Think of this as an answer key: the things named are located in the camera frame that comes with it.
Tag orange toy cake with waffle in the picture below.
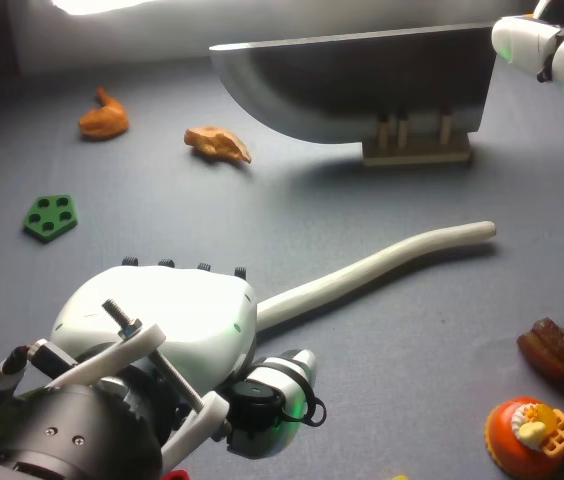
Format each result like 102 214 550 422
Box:
484 396 564 479

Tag green pentagon block with holes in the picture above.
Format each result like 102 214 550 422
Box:
22 194 79 245

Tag steel cleaver with yellow handle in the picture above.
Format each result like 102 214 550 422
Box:
209 22 501 146

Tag brown toy fried chicken piece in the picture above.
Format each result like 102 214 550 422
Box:
183 126 253 165

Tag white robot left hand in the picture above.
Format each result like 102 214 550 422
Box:
50 256 329 460

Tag brown toy braised pork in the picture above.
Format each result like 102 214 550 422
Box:
515 316 564 384

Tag orange toy chicken wing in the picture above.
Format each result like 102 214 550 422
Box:
77 87 131 142

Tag wooden knife stand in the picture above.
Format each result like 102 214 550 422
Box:
361 107 474 167

